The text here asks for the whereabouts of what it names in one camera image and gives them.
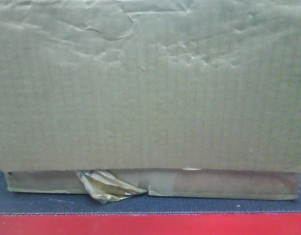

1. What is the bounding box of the red box with blue top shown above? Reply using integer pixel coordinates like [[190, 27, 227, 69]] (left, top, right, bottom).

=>
[[0, 171, 301, 235]]

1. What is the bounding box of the large brown cardboard box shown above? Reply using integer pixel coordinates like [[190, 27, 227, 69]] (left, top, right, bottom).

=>
[[0, 0, 301, 200]]

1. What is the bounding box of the crumpled clear packing tape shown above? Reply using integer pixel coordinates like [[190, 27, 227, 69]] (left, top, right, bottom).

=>
[[76, 170, 148, 204]]

